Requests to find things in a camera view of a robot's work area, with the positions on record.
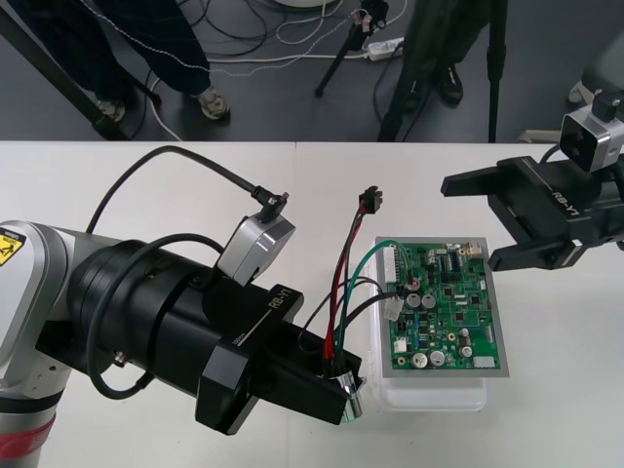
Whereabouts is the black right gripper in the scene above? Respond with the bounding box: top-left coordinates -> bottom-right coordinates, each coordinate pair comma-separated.
441,155 -> 623,272

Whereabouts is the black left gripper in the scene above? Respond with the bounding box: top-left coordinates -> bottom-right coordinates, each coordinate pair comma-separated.
160,282 -> 366,437

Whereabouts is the red black green cable bundle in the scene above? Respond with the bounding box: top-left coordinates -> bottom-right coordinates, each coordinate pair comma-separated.
296,184 -> 415,423

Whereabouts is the milky plastic box with lid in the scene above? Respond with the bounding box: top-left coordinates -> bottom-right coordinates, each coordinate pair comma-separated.
363,238 -> 488,413

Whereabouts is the tall black tripod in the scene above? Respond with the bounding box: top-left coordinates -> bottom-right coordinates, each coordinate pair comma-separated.
377,0 -> 508,143

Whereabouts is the pale chair with white base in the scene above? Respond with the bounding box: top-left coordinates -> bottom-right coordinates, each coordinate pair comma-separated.
519,36 -> 624,145

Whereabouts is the person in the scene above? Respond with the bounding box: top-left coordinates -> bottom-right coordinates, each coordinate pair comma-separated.
402,0 -> 491,106
36,0 -> 231,123

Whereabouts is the white power strip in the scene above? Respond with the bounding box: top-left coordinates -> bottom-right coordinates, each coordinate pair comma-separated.
366,37 -> 406,62

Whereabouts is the small black tripod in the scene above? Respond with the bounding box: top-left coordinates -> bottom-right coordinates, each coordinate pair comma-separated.
314,0 -> 391,98

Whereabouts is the black stand leg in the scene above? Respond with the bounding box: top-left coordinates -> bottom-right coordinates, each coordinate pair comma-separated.
0,0 -> 131,142

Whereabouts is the green circuit board grey frame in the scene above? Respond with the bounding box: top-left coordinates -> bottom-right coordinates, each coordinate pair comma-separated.
373,235 -> 511,380

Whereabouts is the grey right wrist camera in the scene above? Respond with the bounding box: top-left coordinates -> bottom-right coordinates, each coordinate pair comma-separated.
559,105 -> 624,173

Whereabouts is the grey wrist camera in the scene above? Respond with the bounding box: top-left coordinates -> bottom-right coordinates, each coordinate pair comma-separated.
559,105 -> 624,173
215,214 -> 297,287

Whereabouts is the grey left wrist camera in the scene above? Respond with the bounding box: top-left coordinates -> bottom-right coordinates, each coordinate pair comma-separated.
215,214 -> 297,287

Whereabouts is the black left camera cable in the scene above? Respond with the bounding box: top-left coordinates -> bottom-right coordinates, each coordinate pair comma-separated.
85,144 -> 290,402

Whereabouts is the white floor cable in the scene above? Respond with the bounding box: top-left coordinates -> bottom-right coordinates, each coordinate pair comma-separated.
148,48 -> 371,142

